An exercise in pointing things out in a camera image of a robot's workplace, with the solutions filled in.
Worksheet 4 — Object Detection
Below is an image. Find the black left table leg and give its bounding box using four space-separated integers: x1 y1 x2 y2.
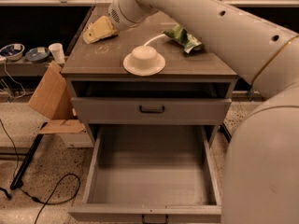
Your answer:
10 133 44 190

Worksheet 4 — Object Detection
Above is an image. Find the black floor cable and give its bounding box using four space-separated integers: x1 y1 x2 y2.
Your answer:
0 119 81 224

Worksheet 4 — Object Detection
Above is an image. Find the grey drawer cabinet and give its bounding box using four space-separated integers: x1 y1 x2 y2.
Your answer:
63 13 237 141

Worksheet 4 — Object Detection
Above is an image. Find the white upside-down bowl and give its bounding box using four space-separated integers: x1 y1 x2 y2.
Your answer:
123 46 165 76

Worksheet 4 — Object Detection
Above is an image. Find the brown cardboard box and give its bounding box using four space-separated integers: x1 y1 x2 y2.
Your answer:
28 62 85 134

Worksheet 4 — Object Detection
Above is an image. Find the green chip bag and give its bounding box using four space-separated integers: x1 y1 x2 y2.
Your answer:
163 24 205 54

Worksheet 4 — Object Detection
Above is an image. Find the white paper cup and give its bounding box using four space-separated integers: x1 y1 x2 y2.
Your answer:
49 43 65 63

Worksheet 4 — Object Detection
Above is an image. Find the black table leg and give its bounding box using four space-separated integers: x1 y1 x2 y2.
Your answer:
10 133 44 190
220 124 232 143

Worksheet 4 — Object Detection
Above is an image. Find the white cable left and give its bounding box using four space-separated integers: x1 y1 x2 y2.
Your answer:
0 57 27 100

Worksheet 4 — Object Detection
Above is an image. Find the open grey middle drawer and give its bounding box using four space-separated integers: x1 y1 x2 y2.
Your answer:
69 125 221 224

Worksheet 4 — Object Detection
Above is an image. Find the blue bowl right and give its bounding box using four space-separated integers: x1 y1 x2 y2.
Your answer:
25 47 50 63

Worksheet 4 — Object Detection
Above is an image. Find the black right table leg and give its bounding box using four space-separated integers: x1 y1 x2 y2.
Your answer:
220 124 232 143

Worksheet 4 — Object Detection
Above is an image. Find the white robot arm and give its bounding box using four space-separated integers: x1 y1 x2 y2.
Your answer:
83 0 299 224

